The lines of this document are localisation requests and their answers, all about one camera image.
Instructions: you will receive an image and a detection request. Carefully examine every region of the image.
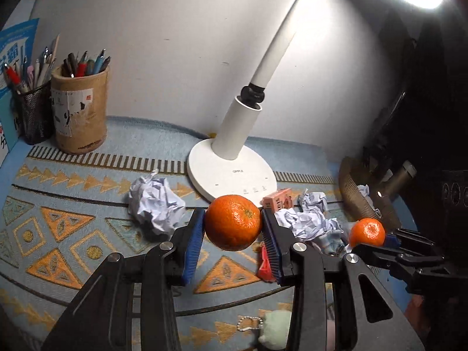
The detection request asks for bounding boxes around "orange tangerine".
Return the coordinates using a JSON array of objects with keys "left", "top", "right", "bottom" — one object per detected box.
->
[
  {"left": 204, "top": 195, "right": 261, "bottom": 251},
  {"left": 349, "top": 218, "right": 386, "bottom": 248}
]

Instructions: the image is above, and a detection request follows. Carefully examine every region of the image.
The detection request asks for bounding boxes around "red orange snack packet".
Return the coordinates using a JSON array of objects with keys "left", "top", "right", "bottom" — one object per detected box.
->
[{"left": 257, "top": 245, "right": 276, "bottom": 283}]

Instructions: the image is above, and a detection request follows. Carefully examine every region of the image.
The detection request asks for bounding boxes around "brown ribbed glass bowl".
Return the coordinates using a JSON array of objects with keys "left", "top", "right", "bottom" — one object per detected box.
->
[{"left": 338, "top": 157, "right": 401, "bottom": 232}]

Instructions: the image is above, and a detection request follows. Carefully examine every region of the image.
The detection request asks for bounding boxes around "green white plush keychain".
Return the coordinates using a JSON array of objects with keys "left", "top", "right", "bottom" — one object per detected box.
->
[{"left": 237, "top": 310, "right": 292, "bottom": 350}]

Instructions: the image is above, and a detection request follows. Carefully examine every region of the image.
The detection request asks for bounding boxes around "crumpled paper ball right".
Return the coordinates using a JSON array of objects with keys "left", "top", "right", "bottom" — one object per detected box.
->
[{"left": 274, "top": 190, "right": 343, "bottom": 241}]

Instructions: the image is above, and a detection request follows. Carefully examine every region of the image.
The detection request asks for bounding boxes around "pink eraser box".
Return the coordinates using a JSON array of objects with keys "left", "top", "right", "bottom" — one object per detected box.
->
[{"left": 261, "top": 188, "right": 293, "bottom": 211}]

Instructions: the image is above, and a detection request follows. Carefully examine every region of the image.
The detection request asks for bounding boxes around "crumpled white paper ball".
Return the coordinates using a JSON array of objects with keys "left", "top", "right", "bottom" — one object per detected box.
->
[{"left": 128, "top": 169, "right": 186, "bottom": 238}]

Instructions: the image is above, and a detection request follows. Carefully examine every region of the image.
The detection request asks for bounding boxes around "white desk lamp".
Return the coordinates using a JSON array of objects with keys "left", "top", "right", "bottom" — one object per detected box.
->
[{"left": 187, "top": 0, "right": 448, "bottom": 203}]

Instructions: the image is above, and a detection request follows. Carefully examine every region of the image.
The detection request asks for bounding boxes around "patterned blue table mat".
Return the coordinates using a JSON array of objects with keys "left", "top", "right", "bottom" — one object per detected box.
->
[{"left": 0, "top": 116, "right": 414, "bottom": 351}]

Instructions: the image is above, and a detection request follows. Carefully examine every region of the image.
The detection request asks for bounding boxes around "bamboo pen holder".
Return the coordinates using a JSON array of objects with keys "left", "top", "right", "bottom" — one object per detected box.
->
[{"left": 51, "top": 67, "right": 109, "bottom": 154}]

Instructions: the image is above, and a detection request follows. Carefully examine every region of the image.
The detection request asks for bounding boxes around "black mesh pen cup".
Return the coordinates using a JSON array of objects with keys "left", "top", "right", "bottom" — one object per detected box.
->
[{"left": 15, "top": 82, "right": 55, "bottom": 145}]

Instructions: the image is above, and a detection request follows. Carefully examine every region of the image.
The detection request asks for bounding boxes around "blue booklet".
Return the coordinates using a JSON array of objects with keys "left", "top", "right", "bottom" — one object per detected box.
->
[{"left": 1, "top": 18, "right": 39, "bottom": 96}]

